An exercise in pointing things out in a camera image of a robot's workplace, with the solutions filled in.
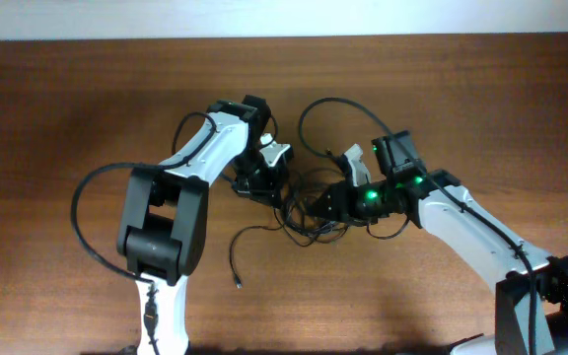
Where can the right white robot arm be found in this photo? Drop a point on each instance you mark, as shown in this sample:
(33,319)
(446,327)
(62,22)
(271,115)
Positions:
(530,284)

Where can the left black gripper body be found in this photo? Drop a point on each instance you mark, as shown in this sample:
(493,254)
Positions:
(256,179)

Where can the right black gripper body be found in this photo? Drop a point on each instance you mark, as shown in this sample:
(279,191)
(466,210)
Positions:
(350,201)

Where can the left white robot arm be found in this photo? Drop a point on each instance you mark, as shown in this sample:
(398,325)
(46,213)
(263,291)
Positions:
(163,227)

